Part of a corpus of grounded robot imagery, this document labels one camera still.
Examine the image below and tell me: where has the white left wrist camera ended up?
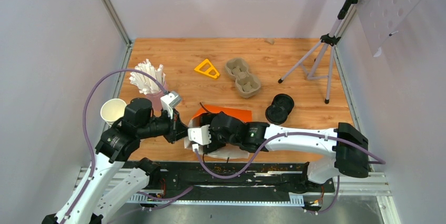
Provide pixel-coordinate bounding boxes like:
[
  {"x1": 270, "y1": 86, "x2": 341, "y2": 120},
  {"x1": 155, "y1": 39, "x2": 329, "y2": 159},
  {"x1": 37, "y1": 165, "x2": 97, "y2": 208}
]
[{"x1": 160, "y1": 91, "x2": 182, "y2": 119}]

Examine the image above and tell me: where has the stack of black lids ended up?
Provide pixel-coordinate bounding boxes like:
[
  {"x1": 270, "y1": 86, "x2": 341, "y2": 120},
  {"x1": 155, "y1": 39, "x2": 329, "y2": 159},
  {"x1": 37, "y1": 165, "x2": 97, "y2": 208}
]
[{"x1": 272, "y1": 94, "x2": 295, "y2": 113}]

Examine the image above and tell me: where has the cardboard cup carrier stack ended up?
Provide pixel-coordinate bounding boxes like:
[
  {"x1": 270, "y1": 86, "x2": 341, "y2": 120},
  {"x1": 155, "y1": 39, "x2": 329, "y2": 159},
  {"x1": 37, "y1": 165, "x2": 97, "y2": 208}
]
[{"x1": 225, "y1": 57, "x2": 261, "y2": 98}]

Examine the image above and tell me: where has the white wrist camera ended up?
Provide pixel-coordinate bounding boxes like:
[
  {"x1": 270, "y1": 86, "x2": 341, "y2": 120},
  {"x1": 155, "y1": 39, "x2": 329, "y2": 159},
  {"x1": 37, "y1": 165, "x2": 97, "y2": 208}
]
[
  {"x1": 160, "y1": 91, "x2": 182, "y2": 119},
  {"x1": 188, "y1": 125, "x2": 211, "y2": 145}
]

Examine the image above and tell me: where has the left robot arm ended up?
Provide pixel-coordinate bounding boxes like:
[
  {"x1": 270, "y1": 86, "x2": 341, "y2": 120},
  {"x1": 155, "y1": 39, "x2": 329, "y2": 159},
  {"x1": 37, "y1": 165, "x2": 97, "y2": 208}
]
[{"x1": 42, "y1": 92, "x2": 188, "y2": 223}]

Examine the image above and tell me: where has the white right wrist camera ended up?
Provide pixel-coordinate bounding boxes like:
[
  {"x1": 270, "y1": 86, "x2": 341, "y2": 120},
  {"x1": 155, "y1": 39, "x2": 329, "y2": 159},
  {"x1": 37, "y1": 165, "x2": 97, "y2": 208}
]
[{"x1": 188, "y1": 125, "x2": 211, "y2": 145}]

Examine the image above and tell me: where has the stack of white paper cups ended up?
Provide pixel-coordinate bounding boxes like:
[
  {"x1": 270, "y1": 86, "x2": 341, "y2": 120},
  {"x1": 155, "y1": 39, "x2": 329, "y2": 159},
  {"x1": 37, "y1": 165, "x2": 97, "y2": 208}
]
[{"x1": 100, "y1": 98, "x2": 127, "y2": 126}]

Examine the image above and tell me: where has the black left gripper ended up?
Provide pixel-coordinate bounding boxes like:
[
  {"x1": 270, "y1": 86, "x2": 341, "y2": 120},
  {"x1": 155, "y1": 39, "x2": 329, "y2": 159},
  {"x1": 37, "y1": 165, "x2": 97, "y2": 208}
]
[{"x1": 138, "y1": 106, "x2": 189, "y2": 143}]

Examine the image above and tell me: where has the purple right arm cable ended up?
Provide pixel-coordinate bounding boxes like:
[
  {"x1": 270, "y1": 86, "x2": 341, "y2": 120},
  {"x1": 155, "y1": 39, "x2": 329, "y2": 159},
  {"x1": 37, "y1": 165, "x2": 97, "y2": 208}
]
[{"x1": 193, "y1": 131, "x2": 387, "y2": 180}]

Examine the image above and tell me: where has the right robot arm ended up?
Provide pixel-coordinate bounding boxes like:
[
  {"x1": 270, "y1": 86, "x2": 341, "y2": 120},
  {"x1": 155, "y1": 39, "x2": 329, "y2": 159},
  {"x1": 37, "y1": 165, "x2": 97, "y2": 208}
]
[{"x1": 188, "y1": 112, "x2": 369, "y2": 191}]

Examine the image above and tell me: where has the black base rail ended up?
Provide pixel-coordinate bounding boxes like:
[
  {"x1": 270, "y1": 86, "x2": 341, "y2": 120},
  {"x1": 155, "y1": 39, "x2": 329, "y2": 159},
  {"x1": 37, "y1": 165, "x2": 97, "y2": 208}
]
[{"x1": 130, "y1": 162, "x2": 340, "y2": 209}]

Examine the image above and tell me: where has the pink cup of straws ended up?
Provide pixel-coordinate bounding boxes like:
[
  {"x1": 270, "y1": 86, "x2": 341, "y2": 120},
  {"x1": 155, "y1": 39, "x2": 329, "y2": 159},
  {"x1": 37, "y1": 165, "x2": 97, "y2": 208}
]
[{"x1": 129, "y1": 58, "x2": 167, "y2": 98}]

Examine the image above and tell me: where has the yellow plastic triangle piece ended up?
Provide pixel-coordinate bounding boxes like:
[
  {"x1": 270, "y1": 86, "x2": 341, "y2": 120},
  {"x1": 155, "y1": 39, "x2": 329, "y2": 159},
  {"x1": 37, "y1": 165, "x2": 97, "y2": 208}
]
[{"x1": 194, "y1": 59, "x2": 220, "y2": 79}]

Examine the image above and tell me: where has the orange and white paper bag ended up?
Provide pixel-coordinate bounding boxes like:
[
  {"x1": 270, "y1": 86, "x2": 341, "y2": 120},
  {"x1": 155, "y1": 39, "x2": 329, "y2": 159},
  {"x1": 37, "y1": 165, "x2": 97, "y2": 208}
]
[{"x1": 184, "y1": 109, "x2": 254, "y2": 159}]

